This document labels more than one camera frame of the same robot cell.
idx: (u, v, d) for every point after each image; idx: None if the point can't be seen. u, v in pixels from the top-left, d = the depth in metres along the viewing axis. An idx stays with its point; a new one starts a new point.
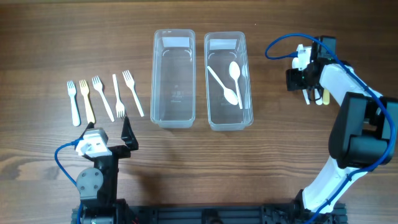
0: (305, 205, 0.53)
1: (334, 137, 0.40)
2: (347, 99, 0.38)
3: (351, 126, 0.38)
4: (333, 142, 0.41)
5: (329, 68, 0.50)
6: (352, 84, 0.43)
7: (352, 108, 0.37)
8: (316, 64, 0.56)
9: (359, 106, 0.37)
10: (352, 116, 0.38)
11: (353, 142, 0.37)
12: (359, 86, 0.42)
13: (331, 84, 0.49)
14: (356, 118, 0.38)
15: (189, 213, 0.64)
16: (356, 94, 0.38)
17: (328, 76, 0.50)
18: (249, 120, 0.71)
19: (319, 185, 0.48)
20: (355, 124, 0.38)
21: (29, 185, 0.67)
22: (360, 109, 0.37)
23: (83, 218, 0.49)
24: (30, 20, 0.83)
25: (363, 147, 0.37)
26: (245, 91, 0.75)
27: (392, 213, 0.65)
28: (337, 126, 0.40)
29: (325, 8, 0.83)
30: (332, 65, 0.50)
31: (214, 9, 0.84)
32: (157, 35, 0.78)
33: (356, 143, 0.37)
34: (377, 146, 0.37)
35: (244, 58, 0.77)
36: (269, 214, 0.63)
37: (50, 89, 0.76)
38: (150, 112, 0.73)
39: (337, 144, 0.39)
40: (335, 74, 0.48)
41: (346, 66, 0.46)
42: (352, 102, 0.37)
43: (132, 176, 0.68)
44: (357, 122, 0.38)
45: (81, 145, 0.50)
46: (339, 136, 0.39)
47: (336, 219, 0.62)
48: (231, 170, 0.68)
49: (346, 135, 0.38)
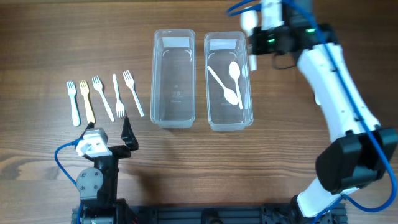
0: (304, 213, 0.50)
1: (323, 170, 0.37)
2: (340, 150, 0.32)
3: (342, 172, 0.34)
4: (321, 173, 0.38)
5: (311, 58, 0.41)
6: (341, 96, 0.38)
7: (345, 160, 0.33)
8: (293, 36, 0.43)
9: (353, 156, 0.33)
10: (345, 166, 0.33)
11: (345, 183, 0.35)
12: (351, 109, 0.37)
13: (311, 76, 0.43)
14: (349, 166, 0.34)
15: (189, 213, 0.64)
16: (349, 140, 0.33)
17: (307, 63, 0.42)
18: (249, 120, 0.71)
19: (313, 198, 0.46)
20: (347, 170, 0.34)
21: (29, 185, 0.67)
22: (354, 158, 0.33)
23: (83, 218, 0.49)
24: (30, 20, 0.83)
25: (354, 183, 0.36)
26: (245, 91, 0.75)
27: (392, 213, 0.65)
28: (326, 160, 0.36)
29: (324, 9, 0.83)
30: (313, 51, 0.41)
31: (214, 9, 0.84)
32: (157, 35, 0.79)
33: (347, 185, 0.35)
34: (367, 177, 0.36)
35: (244, 58, 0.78)
36: (269, 214, 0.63)
37: (50, 89, 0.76)
38: (150, 111, 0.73)
39: (327, 182, 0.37)
40: (317, 70, 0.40)
41: (334, 62, 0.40)
42: (346, 155, 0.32)
43: (132, 176, 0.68)
44: (349, 168, 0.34)
45: (81, 145, 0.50)
46: (329, 177, 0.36)
47: (336, 219, 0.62)
48: (231, 170, 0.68)
49: (337, 180, 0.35)
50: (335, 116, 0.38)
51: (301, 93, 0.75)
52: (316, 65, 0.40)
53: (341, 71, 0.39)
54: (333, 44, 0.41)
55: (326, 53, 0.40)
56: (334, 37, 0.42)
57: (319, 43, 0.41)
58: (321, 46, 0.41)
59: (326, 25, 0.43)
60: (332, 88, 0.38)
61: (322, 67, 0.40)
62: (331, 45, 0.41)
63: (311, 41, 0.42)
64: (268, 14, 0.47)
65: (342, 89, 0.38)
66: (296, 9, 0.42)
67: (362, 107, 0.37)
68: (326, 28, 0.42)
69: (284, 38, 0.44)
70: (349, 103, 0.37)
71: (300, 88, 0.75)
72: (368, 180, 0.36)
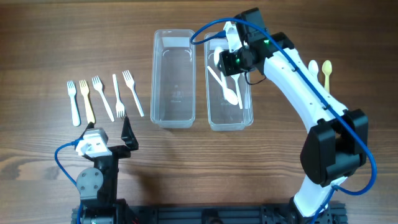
0: (303, 214, 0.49)
1: (306, 166, 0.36)
2: (316, 139, 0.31)
3: (324, 161, 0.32)
4: (306, 170, 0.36)
5: (272, 64, 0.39)
6: (306, 93, 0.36)
7: (322, 147, 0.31)
8: (254, 52, 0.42)
9: (329, 140, 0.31)
10: (325, 155, 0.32)
11: (331, 174, 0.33)
12: (318, 101, 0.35)
13: (275, 81, 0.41)
14: (328, 154, 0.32)
15: (190, 213, 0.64)
16: (323, 128, 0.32)
17: (270, 68, 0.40)
18: (249, 120, 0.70)
19: (308, 196, 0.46)
20: (328, 158, 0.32)
21: (29, 185, 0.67)
22: (331, 145, 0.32)
23: (83, 218, 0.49)
24: (30, 20, 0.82)
25: (340, 172, 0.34)
26: (245, 91, 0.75)
27: (392, 213, 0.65)
28: (306, 154, 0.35)
29: (324, 8, 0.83)
30: (272, 58, 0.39)
31: (214, 9, 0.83)
32: (157, 35, 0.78)
33: (333, 175, 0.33)
34: (352, 162, 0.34)
35: None
36: (269, 214, 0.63)
37: (50, 89, 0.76)
38: (150, 111, 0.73)
39: (313, 176, 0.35)
40: (278, 73, 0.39)
41: (293, 63, 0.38)
42: (323, 142, 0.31)
43: (132, 176, 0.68)
44: (330, 155, 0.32)
45: (81, 145, 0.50)
46: (313, 170, 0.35)
47: (336, 219, 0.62)
48: (231, 170, 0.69)
49: (322, 172, 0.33)
50: (305, 113, 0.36)
51: None
52: (277, 69, 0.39)
53: (302, 70, 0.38)
54: (289, 48, 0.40)
55: (285, 56, 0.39)
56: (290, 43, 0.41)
57: (277, 50, 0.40)
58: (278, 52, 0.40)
59: (280, 33, 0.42)
60: (297, 87, 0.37)
61: (283, 70, 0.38)
62: (287, 49, 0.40)
63: (270, 51, 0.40)
64: (231, 38, 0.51)
65: (306, 86, 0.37)
66: (252, 26, 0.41)
67: (329, 97, 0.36)
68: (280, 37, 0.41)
69: (246, 55, 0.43)
70: (314, 96, 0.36)
71: None
72: (353, 166, 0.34)
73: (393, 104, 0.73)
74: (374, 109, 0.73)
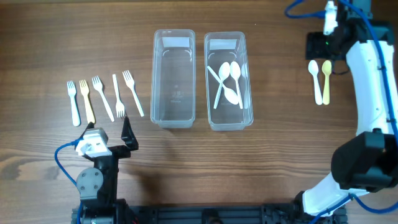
0: (305, 210, 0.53)
1: (341, 165, 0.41)
2: (364, 143, 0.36)
3: (360, 164, 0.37)
4: (337, 168, 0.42)
5: (367, 56, 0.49)
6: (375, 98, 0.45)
7: (366, 152, 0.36)
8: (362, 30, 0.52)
9: (374, 152, 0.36)
10: (364, 158, 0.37)
11: (360, 178, 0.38)
12: (385, 108, 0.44)
13: (359, 68, 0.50)
14: (369, 161, 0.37)
15: (189, 213, 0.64)
16: (375, 137, 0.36)
17: (358, 55, 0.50)
18: (249, 120, 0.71)
19: (319, 194, 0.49)
20: (364, 164, 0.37)
21: (29, 185, 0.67)
22: (375, 155, 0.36)
23: (83, 218, 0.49)
24: (30, 20, 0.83)
25: (366, 182, 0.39)
26: (245, 91, 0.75)
27: (392, 213, 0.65)
28: (347, 154, 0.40)
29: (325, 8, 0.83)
30: (369, 50, 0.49)
31: (214, 9, 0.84)
32: (157, 35, 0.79)
33: (360, 180, 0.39)
34: (380, 180, 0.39)
35: (244, 58, 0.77)
36: (269, 214, 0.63)
37: (50, 89, 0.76)
38: (150, 111, 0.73)
39: (341, 173, 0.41)
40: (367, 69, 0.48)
41: (382, 62, 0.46)
42: (369, 149, 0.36)
43: (132, 176, 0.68)
44: (369, 163, 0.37)
45: (81, 145, 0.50)
46: (345, 169, 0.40)
47: (336, 219, 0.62)
48: (231, 170, 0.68)
49: (352, 173, 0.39)
50: (370, 111, 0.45)
51: (301, 93, 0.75)
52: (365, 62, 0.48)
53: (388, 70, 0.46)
54: (384, 43, 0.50)
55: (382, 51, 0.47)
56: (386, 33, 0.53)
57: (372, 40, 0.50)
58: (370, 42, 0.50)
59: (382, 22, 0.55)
60: (374, 83, 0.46)
61: (370, 67, 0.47)
62: (382, 44, 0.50)
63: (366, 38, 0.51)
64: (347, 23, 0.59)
65: (379, 91, 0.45)
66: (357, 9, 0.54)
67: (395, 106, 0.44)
68: (380, 25, 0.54)
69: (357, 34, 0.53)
70: (384, 104, 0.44)
71: (300, 88, 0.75)
72: (380, 183, 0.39)
73: None
74: None
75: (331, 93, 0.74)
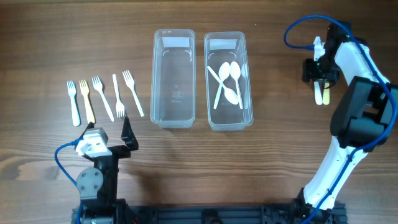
0: (306, 199, 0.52)
1: (336, 119, 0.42)
2: (354, 83, 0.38)
3: (354, 105, 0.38)
4: (334, 124, 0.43)
5: (346, 47, 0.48)
6: (360, 66, 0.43)
7: (356, 90, 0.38)
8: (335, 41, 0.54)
9: (363, 89, 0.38)
10: (356, 98, 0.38)
11: (352, 123, 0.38)
12: (369, 71, 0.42)
13: (344, 61, 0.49)
14: (359, 101, 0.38)
15: (189, 213, 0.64)
16: (363, 79, 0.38)
17: (342, 53, 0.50)
18: (249, 120, 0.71)
19: (320, 175, 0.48)
20: (357, 105, 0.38)
21: (29, 185, 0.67)
22: (364, 94, 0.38)
23: (83, 218, 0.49)
24: (30, 20, 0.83)
25: (359, 128, 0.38)
26: (245, 91, 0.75)
27: (392, 214, 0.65)
28: (341, 105, 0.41)
29: (326, 8, 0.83)
30: (348, 43, 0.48)
31: (214, 9, 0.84)
32: (157, 35, 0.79)
33: (352, 126, 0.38)
34: (373, 129, 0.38)
35: (244, 58, 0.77)
36: (269, 214, 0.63)
37: (50, 89, 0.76)
38: (150, 111, 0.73)
39: (338, 126, 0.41)
40: (349, 54, 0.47)
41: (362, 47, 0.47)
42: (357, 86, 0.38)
43: (132, 176, 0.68)
44: (360, 102, 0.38)
45: (81, 145, 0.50)
46: (339, 119, 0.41)
47: (336, 219, 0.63)
48: (231, 170, 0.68)
49: (344, 118, 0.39)
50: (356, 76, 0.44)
51: (301, 93, 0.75)
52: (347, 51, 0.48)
53: (366, 53, 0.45)
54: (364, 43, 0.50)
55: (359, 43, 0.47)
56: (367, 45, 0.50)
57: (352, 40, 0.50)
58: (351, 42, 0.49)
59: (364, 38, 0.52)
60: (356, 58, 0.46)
61: (351, 51, 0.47)
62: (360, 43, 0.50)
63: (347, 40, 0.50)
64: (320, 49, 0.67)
65: (365, 63, 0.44)
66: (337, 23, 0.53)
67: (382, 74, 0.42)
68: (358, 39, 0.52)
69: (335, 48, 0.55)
70: (368, 68, 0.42)
71: (300, 89, 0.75)
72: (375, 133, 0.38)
73: None
74: None
75: (331, 94, 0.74)
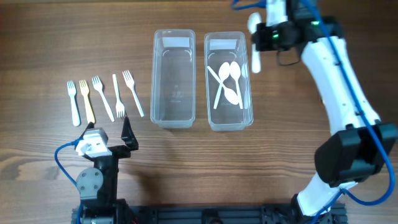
0: (304, 213, 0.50)
1: (323, 164, 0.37)
2: (339, 143, 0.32)
3: (342, 163, 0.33)
4: (320, 166, 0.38)
5: (316, 52, 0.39)
6: (342, 95, 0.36)
7: (344, 151, 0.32)
8: (298, 28, 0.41)
9: (352, 149, 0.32)
10: (344, 157, 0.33)
11: (343, 177, 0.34)
12: (351, 103, 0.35)
13: (316, 70, 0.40)
14: (347, 158, 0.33)
15: (189, 213, 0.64)
16: (349, 133, 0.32)
17: (313, 58, 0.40)
18: (249, 120, 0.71)
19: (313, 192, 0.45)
20: (346, 162, 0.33)
21: (29, 185, 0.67)
22: (353, 152, 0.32)
23: (83, 218, 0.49)
24: (30, 20, 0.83)
25: (351, 177, 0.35)
26: (245, 91, 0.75)
27: (392, 214, 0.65)
28: (326, 153, 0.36)
29: (326, 8, 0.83)
30: (318, 45, 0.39)
31: (214, 9, 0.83)
32: (157, 35, 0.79)
33: (345, 178, 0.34)
34: (367, 172, 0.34)
35: (244, 57, 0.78)
36: (269, 214, 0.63)
37: (50, 89, 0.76)
38: (150, 111, 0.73)
39: (326, 174, 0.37)
40: (323, 66, 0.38)
41: (338, 56, 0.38)
42: (346, 147, 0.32)
43: (132, 176, 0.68)
44: (349, 158, 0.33)
45: (81, 145, 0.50)
46: (326, 168, 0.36)
47: (336, 219, 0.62)
48: (231, 170, 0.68)
49: (334, 173, 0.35)
50: (335, 109, 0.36)
51: (301, 93, 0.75)
52: (319, 59, 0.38)
53: (344, 65, 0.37)
54: (337, 38, 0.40)
55: (331, 46, 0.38)
56: (337, 30, 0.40)
57: (323, 38, 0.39)
58: (321, 40, 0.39)
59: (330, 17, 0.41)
60: (333, 80, 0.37)
61: (326, 63, 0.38)
62: (334, 38, 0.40)
63: (316, 35, 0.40)
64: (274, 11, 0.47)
65: (346, 87, 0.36)
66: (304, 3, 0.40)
67: (364, 102, 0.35)
68: (330, 22, 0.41)
69: (288, 32, 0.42)
70: (350, 98, 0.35)
71: (300, 88, 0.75)
72: (367, 174, 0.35)
73: (393, 104, 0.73)
74: (374, 109, 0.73)
75: None
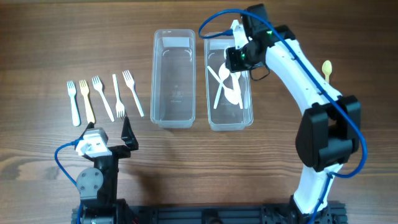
0: (303, 210, 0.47)
1: (302, 151, 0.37)
2: (309, 121, 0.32)
3: (318, 141, 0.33)
4: (301, 155, 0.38)
5: (273, 53, 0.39)
6: (303, 84, 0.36)
7: (316, 128, 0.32)
8: (257, 42, 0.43)
9: (323, 124, 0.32)
10: (318, 135, 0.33)
11: (323, 157, 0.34)
12: (314, 87, 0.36)
13: (277, 70, 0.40)
14: (321, 136, 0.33)
15: (190, 213, 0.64)
16: (317, 110, 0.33)
17: (273, 60, 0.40)
18: (249, 121, 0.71)
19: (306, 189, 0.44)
20: (321, 140, 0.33)
21: (29, 185, 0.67)
22: (324, 128, 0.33)
23: (83, 218, 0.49)
24: (30, 20, 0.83)
25: (332, 155, 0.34)
26: (245, 91, 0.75)
27: (392, 214, 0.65)
28: (301, 137, 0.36)
29: (326, 8, 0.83)
30: (273, 48, 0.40)
31: (214, 9, 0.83)
32: (157, 35, 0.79)
33: (325, 158, 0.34)
34: (344, 147, 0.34)
35: None
36: (269, 214, 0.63)
37: (50, 89, 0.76)
38: (150, 111, 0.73)
39: (307, 159, 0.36)
40: (281, 63, 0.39)
41: (293, 51, 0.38)
42: (316, 124, 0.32)
43: (132, 176, 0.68)
44: (323, 135, 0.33)
45: (81, 145, 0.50)
46: (305, 154, 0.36)
47: (336, 219, 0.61)
48: (231, 170, 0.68)
49: (314, 155, 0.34)
50: (301, 98, 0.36)
51: None
52: (278, 58, 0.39)
53: (301, 58, 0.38)
54: (290, 40, 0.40)
55: (285, 45, 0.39)
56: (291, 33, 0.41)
57: (279, 40, 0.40)
58: (277, 42, 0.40)
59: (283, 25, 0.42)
60: (295, 73, 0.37)
61: (283, 59, 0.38)
62: (288, 40, 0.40)
63: (272, 43, 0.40)
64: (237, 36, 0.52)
65: (306, 76, 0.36)
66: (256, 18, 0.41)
67: (325, 84, 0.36)
68: (283, 29, 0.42)
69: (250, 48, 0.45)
70: (311, 83, 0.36)
71: None
72: (346, 149, 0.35)
73: (394, 104, 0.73)
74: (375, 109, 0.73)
75: None
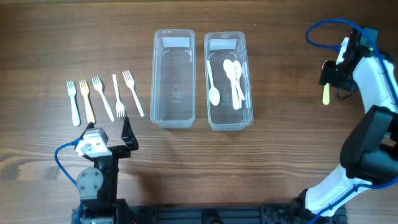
0: (307, 206, 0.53)
1: (344, 150, 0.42)
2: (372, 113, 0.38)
3: (370, 135, 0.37)
4: (342, 154, 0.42)
5: (367, 63, 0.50)
6: (382, 93, 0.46)
7: (374, 121, 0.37)
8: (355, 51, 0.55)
9: (382, 120, 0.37)
10: (372, 130, 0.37)
11: (365, 157, 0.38)
12: (390, 98, 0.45)
13: (365, 77, 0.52)
14: (375, 135, 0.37)
15: (189, 213, 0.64)
16: (382, 111, 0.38)
17: (364, 68, 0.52)
18: (249, 120, 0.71)
19: (326, 188, 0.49)
20: (374, 137, 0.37)
21: (28, 185, 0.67)
22: (382, 128, 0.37)
23: (83, 218, 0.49)
24: (30, 20, 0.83)
25: (373, 165, 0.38)
26: (245, 91, 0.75)
27: (392, 214, 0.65)
28: (355, 133, 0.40)
29: (326, 7, 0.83)
30: (370, 58, 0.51)
31: (214, 9, 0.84)
32: (157, 35, 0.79)
33: (365, 162, 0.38)
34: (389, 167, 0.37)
35: (244, 57, 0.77)
36: (269, 214, 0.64)
37: (50, 89, 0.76)
38: (150, 111, 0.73)
39: (348, 157, 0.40)
40: (370, 74, 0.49)
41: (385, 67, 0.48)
42: (375, 118, 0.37)
43: (132, 177, 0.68)
44: (376, 137, 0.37)
45: (81, 144, 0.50)
46: (352, 147, 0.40)
47: (336, 219, 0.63)
48: (231, 170, 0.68)
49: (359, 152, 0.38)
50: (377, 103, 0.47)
51: (301, 93, 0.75)
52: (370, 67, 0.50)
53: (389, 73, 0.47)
54: None
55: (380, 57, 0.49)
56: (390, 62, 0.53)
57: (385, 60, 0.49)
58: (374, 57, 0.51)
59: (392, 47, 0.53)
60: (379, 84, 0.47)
61: (374, 71, 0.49)
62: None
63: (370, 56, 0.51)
64: None
65: (388, 87, 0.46)
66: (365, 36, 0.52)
67: None
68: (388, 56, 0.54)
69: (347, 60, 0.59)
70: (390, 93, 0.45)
71: (300, 88, 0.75)
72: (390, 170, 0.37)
73: None
74: None
75: (331, 93, 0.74)
